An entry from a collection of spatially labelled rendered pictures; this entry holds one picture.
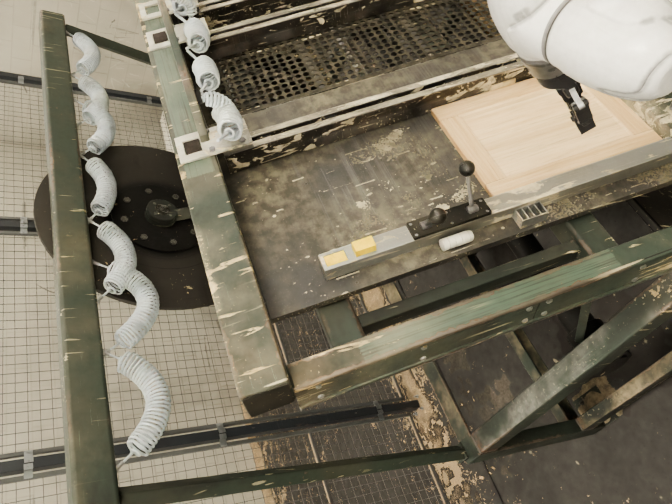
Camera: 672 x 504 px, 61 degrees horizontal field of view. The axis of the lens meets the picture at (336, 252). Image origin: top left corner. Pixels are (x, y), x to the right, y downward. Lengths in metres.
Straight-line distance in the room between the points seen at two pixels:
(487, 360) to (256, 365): 2.30
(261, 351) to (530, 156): 0.87
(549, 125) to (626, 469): 1.72
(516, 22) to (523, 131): 0.78
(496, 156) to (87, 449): 1.24
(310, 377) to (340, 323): 0.19
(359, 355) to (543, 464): 2.11
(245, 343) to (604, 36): 0.80
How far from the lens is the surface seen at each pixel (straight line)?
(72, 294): 1.76
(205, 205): 1.38
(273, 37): 2.00
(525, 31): 0.88
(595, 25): 0.83
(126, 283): 1.80
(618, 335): 1.87
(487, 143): 1.59
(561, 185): 1.48
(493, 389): 3.30
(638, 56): 0.79
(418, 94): 1.64
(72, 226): 1.93
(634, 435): 2.84
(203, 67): 1.58
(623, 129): 1.71
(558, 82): 1.03
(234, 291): 1.22
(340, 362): 1.16
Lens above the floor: 2.37
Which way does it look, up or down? 32 degrees down
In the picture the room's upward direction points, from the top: 89 degrees counter-clockwise
